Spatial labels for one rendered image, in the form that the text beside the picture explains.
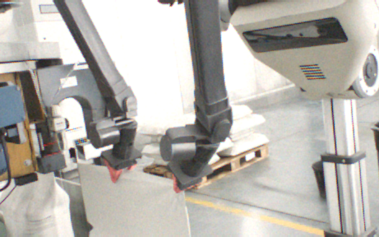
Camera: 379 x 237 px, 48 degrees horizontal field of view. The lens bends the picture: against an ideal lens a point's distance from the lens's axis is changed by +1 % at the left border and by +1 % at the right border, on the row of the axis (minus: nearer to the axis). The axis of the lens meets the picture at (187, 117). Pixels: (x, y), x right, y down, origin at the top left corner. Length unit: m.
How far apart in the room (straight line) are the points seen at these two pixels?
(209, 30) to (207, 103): 0.15
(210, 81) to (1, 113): 0.52
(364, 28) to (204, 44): 0.49
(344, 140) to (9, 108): 0.95
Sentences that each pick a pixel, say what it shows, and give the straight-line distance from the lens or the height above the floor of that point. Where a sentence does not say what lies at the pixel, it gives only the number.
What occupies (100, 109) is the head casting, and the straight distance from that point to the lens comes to 1.51.
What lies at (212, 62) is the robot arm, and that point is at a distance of 0.80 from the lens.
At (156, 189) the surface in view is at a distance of 1.13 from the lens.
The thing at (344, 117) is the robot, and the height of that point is 1.07.
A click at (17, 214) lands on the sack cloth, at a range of 1.83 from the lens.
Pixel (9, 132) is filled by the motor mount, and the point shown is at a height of 1.19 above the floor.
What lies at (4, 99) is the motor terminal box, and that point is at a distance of 1.10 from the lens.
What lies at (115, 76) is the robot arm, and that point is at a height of 1.29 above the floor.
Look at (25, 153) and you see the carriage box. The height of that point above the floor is 1.09.
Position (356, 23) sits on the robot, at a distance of 1.12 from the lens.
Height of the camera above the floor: 1.33
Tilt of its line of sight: 9 degrees down
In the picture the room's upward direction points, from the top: 8 degrees counter-clockwise
